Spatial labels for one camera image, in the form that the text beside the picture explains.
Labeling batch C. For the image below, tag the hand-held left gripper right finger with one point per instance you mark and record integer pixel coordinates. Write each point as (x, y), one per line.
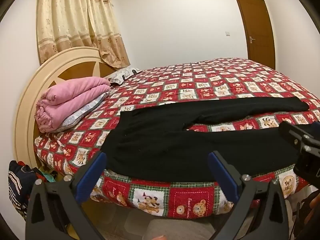
(221, 173)

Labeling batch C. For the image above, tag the dark striped clothes pile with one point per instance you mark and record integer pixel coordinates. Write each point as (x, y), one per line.
(21, 187)

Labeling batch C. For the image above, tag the brown wooden door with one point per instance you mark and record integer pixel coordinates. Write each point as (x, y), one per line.
(257, 27)

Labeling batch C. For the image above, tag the folded pale floral quilt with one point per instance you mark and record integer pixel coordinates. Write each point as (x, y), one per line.
(80, 113)

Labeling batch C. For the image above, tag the grey patterned pillow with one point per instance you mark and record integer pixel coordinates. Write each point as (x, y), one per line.
(122, 74)

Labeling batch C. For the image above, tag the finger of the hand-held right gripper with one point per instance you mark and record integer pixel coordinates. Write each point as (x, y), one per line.
(295, 133)

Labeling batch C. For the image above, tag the folded pink blanket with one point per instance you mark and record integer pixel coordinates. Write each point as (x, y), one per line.
(67, 100)

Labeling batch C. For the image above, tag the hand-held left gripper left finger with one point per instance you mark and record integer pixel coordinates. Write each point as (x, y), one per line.
(93, 172)

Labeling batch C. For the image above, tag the cream wooden bed headboard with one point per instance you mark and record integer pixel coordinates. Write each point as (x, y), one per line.
(42, 72)

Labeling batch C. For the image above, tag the black pants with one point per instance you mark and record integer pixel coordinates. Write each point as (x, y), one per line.
(162, 140)

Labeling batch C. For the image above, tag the red teddy bear printed bedspread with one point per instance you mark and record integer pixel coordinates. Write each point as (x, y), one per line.
(200, 82)

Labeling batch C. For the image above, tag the beige patterned curtain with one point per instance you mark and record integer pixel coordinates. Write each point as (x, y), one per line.
(75, 22)

